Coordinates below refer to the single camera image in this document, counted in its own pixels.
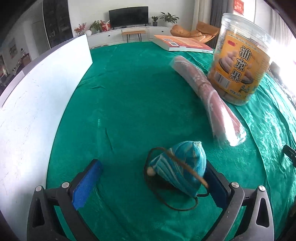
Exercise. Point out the dark glass cabinet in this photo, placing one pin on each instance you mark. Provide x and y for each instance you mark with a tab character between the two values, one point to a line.
57	21

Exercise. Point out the teal fabric sachet with cord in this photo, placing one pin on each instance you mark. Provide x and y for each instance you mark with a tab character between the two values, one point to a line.
181	167

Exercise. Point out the orange cover book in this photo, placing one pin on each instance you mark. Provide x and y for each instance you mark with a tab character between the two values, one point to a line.
179	44

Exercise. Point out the clear snack jar orange label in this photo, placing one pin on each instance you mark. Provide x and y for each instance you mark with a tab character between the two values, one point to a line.
241	59

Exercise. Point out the red wall poster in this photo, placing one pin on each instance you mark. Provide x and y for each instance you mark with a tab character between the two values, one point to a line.
238	6

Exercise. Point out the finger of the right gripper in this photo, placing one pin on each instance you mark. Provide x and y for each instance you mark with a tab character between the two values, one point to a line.
290	152

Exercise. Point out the white storage box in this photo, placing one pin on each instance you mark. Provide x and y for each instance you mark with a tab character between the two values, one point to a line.
31	110

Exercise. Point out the red flower plant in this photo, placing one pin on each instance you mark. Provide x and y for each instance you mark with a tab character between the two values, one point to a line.
80	30

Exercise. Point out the green tablecloth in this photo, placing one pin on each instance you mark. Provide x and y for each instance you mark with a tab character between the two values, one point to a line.
129	101

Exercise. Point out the white tv cabinet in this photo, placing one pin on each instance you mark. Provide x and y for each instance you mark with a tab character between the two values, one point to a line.
114	37

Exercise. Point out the small dark potted plant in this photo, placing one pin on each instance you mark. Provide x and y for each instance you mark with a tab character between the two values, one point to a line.
155	21

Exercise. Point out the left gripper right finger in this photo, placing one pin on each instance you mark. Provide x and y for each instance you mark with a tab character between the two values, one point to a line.
257	219

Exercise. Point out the orange lounge chair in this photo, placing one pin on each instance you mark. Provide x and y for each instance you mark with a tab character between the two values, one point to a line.
203	32

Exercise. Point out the pink rolled cloth in plastic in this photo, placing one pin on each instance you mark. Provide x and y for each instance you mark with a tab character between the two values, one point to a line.
226	127

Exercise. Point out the green red potted plant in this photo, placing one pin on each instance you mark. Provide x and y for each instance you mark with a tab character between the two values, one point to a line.
99	27

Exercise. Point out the black television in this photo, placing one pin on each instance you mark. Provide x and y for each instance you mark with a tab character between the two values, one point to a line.
137	15

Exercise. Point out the small wooden stool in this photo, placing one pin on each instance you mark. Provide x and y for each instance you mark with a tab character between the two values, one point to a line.
127	35

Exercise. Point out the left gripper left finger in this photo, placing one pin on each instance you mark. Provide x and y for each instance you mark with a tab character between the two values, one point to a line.
43	222

